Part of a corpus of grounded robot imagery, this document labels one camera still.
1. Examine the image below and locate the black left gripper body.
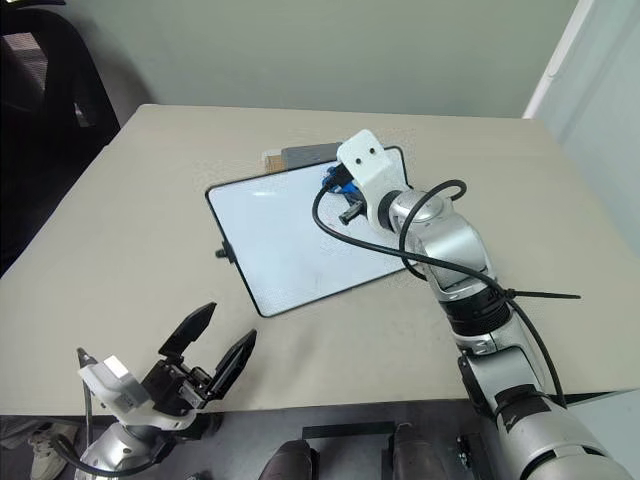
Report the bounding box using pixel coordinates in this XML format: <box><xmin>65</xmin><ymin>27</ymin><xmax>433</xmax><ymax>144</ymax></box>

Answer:
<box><xmin>142</xmin><ymin>356</ymin><xmax>212</xmax><ymax>415</ymax></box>

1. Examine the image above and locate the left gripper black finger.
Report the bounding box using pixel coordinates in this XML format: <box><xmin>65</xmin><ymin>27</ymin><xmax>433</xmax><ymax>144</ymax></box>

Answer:
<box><xmin>158</xmin><ymin>301</ymin><xmax>218</xmax><ymax>361</ymax></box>
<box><xmin>205</xmin><ymin>328</ymin><xmax>259</xmax><ymax>401</ymax></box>

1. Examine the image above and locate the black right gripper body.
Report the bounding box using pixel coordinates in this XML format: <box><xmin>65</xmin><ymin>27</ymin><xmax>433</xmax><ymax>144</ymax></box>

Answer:
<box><xmin>325</xmin><ymin>162</ymin><xmax>353</xmax><ymax>191</ymax></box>

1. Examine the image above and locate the blue whiteboard eraser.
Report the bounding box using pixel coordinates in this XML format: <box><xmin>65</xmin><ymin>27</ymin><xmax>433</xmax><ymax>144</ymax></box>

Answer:
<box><xmin>321</xmin><ymin>168</ymin><xmax>359</xmax><ymax>197</ymax></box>

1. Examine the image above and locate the black-framed whiteboard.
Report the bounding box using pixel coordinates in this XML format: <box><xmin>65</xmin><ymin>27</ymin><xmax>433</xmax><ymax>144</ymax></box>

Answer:
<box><xmin>205</xmin><ymin>144</ymin><xmax>427</xmax><ymax>320</ymax></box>

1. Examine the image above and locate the gray flat box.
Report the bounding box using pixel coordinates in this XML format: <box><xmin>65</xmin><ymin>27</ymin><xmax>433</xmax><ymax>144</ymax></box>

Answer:
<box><xmin>279</xmin><ymin>141</ymin><xmax>343</xmax><ymax>167</ymax></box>

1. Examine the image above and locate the brown and white small box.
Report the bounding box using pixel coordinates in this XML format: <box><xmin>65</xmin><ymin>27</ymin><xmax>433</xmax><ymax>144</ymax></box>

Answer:
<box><xmin>260</xmin><ymin>148</ymin><xmax>288</xmax><ymax>175</ymax></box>

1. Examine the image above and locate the dark rounded shape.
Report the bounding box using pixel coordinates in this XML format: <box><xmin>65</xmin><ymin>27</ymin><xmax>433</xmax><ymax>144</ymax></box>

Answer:
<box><xmin>260</xmin><ymin>439</ymin><xmax>322</xmax><ymax>480</ymax></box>
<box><xmin>389</xmin><ymin>423</ymin><xmax>444</xmax><ymax>480</ymax></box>

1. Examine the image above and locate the white sneaker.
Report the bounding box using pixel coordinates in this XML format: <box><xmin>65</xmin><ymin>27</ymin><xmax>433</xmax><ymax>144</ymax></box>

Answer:
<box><xmin>29</xmin><ymin>422</ymin><xmax>82</xmax><ymax>480</ymax></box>

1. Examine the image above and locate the gray trouser leg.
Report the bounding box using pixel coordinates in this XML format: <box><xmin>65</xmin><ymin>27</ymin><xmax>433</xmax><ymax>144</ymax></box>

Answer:
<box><xmin>0</xmin><ymin>414</ymin><xmax>54</xmax><ymax>449</ymax></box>

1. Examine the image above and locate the black office chair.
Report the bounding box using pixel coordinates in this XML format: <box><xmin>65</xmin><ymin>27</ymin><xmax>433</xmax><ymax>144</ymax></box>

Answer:
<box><xmin>0</xmin><ymin>8</ymin><xmax>152</xmax><ymax>274</ymax></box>

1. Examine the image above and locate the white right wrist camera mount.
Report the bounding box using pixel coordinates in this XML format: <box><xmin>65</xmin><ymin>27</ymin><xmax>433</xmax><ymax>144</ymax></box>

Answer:
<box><xmin>335</xmin><ymin>128</ymin><xmax>409</xmax><ymax>232</ymax></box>

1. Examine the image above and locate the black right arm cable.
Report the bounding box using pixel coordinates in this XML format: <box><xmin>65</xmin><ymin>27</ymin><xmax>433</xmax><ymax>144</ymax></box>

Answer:
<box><xmin>311</xmin><ymin>179</ymin><xmax>569</xmax><ymax>409</ymax></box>

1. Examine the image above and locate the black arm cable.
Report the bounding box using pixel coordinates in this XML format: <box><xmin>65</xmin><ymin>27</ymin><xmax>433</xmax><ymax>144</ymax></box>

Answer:
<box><xmin>311</xmin><ymin>179</ymin><xmax>569</xmax><ymax>409</ymax></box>
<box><xmin>53</xmin><ymin>379</ymin><xmax>166</xmax><ymax>476</ymax></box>

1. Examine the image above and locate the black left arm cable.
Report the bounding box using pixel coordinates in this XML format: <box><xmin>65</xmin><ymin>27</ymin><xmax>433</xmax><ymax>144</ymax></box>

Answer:
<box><xmin>53</xmin><ymin>379</ymin><xmax>166</xmax><ymax>476</ymax></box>

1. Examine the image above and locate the black metal frame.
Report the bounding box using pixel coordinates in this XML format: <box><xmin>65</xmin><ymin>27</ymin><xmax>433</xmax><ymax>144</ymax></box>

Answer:
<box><xmin>301</xmin><ymin>421</ymin><xmax>397</xmax><ymax>480</ymax></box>

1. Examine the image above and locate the black cable tie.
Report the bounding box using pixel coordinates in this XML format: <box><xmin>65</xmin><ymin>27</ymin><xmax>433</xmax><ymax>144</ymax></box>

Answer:
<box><xmin>501</xmin><ymin>287</ymin><xmax>583</xmax><ymax>302</ymax></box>

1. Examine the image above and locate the black metal bracket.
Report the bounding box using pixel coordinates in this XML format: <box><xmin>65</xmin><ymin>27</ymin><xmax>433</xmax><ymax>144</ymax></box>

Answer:
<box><xmin>455</xmin><ymin>433</ymin><xmax>484</xmax><ymax>474</ymax></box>

